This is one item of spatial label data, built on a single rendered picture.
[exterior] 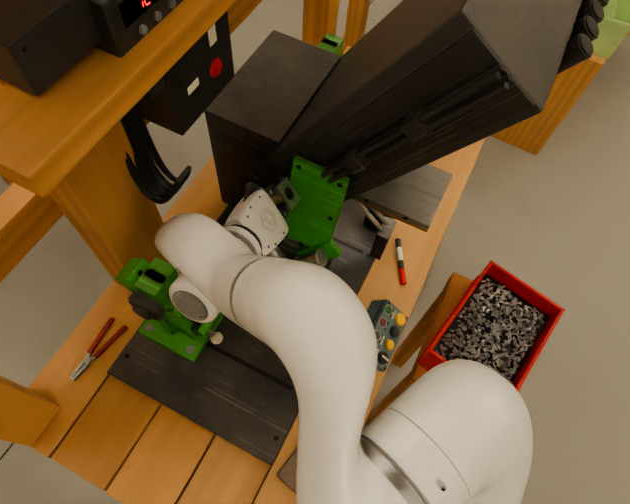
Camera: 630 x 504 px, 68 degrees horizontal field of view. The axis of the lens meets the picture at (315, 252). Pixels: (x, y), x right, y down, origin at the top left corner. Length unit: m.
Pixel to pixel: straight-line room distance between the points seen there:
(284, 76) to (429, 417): 0.85
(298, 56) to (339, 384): 0.89
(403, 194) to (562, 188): 1.88
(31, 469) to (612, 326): 2.50
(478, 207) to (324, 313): 2.23
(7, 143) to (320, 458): 0.48
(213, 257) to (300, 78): 0.59
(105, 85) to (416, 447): 0.54
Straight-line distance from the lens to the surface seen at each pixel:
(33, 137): 0.64
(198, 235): 0.65
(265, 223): 0.85
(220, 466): 1.10
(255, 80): 1.09
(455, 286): 1.37
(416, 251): 1.26
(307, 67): 1.13
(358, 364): 0.38
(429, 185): 1.09
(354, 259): 1.22
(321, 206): 0.94
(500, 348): 1.25
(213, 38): 0.84
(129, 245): 1.06
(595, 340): 2.50
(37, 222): 0.98
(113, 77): 0.68
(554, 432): 2.27
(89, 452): 1.17
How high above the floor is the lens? 1.97
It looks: 62 degrees down
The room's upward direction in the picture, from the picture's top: 8 degrees clockwise
